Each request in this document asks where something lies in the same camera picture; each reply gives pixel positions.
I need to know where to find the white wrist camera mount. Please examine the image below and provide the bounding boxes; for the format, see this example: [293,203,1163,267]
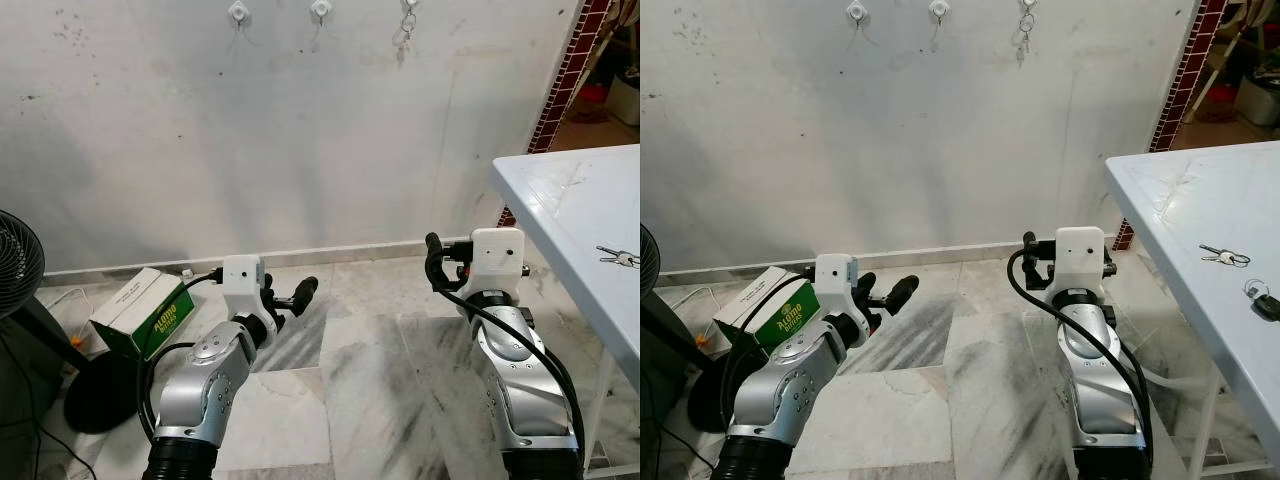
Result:
[469,228,529,297]
[1054,226,1116,293]
[221,255,269,319]
[814,253,861,313]

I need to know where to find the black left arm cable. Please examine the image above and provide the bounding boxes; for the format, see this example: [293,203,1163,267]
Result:
[720,272,819,431]
[136,267,226,442]

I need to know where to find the brass key on ring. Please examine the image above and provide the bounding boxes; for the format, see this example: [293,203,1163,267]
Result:
[1011,7,1038,67]
[391,9,418,67]

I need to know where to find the white plastic table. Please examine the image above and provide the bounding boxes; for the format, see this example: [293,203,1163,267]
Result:
[1104,140,1280,477]
[489,145,641,477]

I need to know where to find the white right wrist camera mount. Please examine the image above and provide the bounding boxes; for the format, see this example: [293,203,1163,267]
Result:
[469,228,529,297]
[1054,226,1116,293]

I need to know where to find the black standing fan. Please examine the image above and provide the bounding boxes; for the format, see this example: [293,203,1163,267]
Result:
[0,208,142,436]
[640,222,747,434]

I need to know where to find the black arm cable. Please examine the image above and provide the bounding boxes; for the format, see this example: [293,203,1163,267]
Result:
[136,267,226,442]
[720,272,819,431]
[425,250,588,453]
[1006,248,1156,461]

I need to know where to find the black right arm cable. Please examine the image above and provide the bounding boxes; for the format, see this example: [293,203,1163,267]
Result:
[425,250,588,453]
[1006,248,1156,461]

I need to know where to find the white plastic container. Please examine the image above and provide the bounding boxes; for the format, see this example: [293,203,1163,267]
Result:
[1237,72,1280,128]
[609,70,641,128]

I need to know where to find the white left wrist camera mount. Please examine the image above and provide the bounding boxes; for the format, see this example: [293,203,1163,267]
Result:
[221,255,269,319]
[814,253,861,313]

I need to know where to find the thin black floor cable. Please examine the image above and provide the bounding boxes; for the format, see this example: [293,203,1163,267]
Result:
[0,330,97,480]
[640,395,717,477]

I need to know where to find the black car key fob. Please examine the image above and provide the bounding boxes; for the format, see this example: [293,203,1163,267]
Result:
[1243,281,1280,323]

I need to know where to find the green and white cardboard box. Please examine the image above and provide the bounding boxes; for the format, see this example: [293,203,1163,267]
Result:
[88,267,198,363]
[712,264,823,353]

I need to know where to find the red object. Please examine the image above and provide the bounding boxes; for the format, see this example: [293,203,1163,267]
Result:
[1204,84,1240,122]
[577,84,609,124]

